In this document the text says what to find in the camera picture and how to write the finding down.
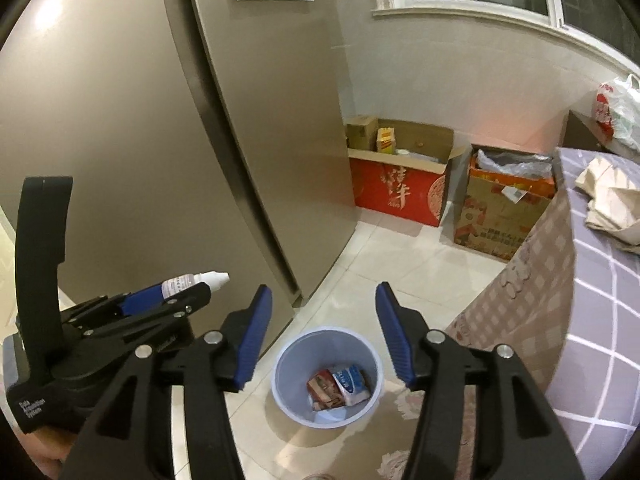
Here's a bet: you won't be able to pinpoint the brown printed cardboard box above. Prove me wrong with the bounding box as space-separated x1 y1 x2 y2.
454 145 558 261

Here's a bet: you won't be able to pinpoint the red snack packet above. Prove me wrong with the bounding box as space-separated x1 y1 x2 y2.
307 370 345 412

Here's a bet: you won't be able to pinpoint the red white wrapper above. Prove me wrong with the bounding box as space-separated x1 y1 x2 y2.
331 364 371 406

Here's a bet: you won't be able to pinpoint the dark wooden side table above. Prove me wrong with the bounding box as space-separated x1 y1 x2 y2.
561 110 639 162

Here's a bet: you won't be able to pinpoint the white dropper bottle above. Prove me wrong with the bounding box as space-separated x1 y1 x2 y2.
160 271 230 299

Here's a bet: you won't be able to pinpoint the purple checked tablecloth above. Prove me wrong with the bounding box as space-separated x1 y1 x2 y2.
446 148 639 479

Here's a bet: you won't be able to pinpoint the red cardboard box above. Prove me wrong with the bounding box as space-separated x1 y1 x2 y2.
345 116 469 226

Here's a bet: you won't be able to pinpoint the white plastic shopping bag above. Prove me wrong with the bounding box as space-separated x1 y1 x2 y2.
593 74 640 153

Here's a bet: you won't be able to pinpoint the beige crumpled cloth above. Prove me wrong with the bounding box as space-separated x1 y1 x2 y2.
575 156 639 254

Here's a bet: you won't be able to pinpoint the light blue trash bin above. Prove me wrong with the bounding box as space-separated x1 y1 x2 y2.
271 327 384 430

